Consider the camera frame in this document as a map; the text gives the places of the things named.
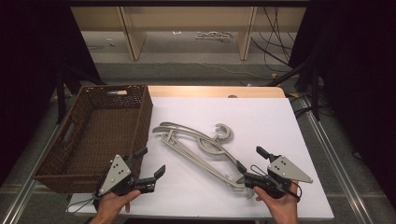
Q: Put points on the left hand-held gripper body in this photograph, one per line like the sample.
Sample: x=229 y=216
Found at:
x=117 y=174

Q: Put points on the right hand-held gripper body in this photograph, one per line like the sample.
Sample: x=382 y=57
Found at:
x=286 y=169

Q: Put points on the grey plastic clothes hanger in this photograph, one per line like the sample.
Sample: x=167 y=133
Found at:
x=199 y=161
x=174 y=125

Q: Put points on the brown wicker basket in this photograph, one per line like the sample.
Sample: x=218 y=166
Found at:
x=102 y=130

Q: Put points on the person's left hand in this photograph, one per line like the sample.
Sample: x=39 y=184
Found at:
x=112 y=205

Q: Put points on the person's right hand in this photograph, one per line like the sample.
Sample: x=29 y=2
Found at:
x=285 y=207

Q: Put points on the white table mat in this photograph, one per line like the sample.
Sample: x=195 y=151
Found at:
x=249 y=118

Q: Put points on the black metal stand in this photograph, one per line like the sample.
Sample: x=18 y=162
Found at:
x=60 y=93
x=315 y=93

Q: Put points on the black curtain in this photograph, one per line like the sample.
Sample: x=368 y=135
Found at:
x=28 y=62
x=358 y=77

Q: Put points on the white plastic parts on floor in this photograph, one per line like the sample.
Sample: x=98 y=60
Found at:
x=214 y=35

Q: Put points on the beige wooden shelf unit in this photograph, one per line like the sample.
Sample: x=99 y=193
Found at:
x=186 y=18

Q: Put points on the aluminium floor rail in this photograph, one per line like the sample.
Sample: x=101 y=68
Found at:
x=336 y=161
x=28 y=186

